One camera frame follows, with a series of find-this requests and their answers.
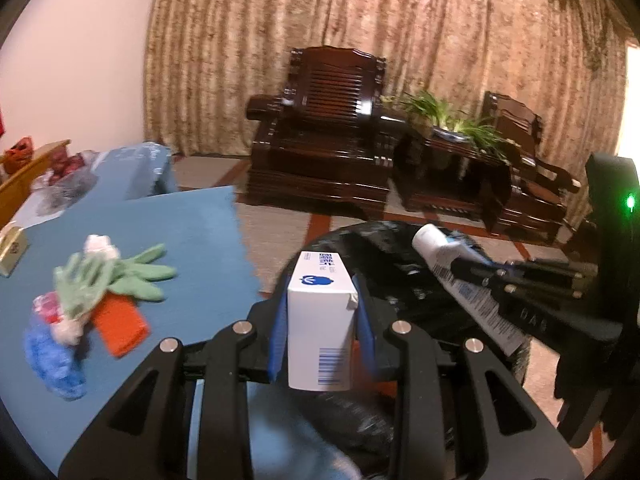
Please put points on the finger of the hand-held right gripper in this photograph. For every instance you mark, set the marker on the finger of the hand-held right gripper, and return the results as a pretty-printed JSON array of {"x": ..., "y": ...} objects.
[
  {"x": 555, "y": 267},
  {"x": 475, "y": 272}
]

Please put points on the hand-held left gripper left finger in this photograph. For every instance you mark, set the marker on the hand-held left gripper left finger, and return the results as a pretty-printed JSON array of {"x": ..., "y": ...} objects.
[{"x": 276, "y": 340}]

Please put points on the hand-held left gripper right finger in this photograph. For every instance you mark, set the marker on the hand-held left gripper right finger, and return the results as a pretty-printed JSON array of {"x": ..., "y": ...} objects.
[{"x": 367, "y": 340}]

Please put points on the white toothpaste tube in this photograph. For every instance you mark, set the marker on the white toothpaste tube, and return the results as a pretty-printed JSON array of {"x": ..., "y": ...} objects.
[{"x": 477, "y": 305}]

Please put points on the white box with blue print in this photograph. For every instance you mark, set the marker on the white box with blue print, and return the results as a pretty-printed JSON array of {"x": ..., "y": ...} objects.
[{"x": 320, "y": 320}]

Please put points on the black trash bag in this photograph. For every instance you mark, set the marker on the black trash bag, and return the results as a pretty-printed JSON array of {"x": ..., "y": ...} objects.
[{"x": 390, "y": 260}]

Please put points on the orange packet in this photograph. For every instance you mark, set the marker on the orange packet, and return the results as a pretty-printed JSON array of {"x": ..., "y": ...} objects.
[{"x": 120, "y": 325}]

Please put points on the green rubber glove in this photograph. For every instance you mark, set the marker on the green rubber glove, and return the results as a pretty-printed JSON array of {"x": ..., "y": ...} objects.
[{"x": 115, "y": 275}]

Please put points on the pink plastic wrapper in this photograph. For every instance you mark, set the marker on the pink plastic wrapper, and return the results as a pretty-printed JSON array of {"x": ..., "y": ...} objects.
[{"x": 45, "y": 305}]

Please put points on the dark wooden side table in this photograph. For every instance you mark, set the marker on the dark wooden side table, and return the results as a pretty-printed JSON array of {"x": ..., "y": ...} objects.
[{"x": 450, "y": 180}]

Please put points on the blue tablecloth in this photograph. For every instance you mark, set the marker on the blue tablecloth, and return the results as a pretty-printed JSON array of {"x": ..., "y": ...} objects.
[
  {"x": 190, "y": 240},
  {"x": 130, "y": 170}
]

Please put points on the green potted plant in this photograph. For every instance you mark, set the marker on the green potted plant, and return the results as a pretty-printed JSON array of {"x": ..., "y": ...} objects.
[
  {"x": 430, "y": 107},
  {"x": 482, "y": 135}
]

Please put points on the dark wooden armchair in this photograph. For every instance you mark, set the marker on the dark wooden armchair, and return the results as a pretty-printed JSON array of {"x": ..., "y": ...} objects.
[
  {"x": 320, "y": 160},
  {"x": 520, "y": 125}
]

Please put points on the white crumpled tissue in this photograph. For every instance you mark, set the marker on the white crumpled tissue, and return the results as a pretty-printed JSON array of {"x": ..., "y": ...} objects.
[{"x": 100, "y": 245}]

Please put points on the blue fluffy cloth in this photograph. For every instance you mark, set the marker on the blue fluffy cloth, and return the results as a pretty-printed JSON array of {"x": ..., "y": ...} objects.
[{"x": 50, "y": 355}]

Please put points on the beige patterned curtain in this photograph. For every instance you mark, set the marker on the beige patterned curtain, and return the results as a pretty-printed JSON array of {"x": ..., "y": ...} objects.
[{"x": 450, "y": 20}]

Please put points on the glass fruit bowl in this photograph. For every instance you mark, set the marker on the glass fruit bowl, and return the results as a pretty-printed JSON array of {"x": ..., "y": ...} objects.
[{"x": 65, "y": 187}]

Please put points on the tissue box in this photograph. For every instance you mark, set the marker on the tissue box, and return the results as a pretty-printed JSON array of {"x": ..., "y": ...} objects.
[{"x": 12, "y": 250}]

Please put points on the light wooden cabinet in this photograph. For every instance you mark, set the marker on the light wooden cabinet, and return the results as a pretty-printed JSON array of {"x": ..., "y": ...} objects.
[{"x": 30, "y": 175}]

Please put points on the red woven basket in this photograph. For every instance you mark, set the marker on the red woven basket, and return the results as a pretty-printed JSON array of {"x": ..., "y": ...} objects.
[{"x": 19, "y": 152}]

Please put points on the red cloth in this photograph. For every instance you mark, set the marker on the red cloth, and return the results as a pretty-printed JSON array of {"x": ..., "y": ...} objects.
[{"x": 1, "y": 120}]

